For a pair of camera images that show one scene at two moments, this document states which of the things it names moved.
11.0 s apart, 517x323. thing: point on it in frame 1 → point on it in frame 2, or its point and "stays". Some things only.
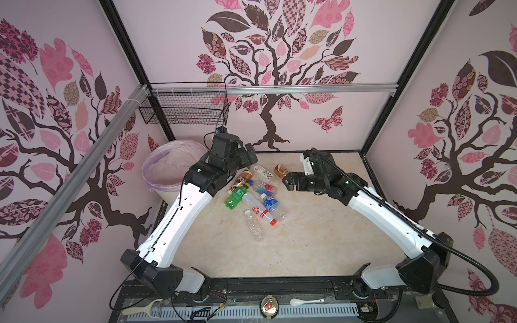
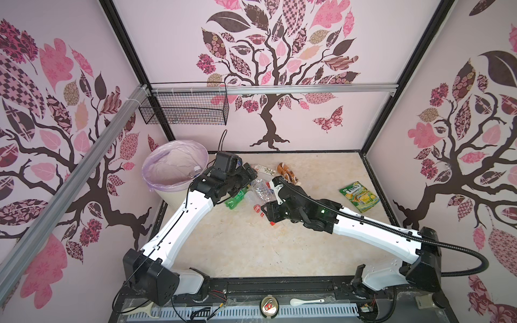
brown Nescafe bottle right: [281, 171] stays
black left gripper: [244, 161] → [245, 177]
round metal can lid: [269, 306] stays
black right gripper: [291, 176] → [271, 209]
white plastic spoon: [295, 302] stays
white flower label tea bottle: [263, 171] stays
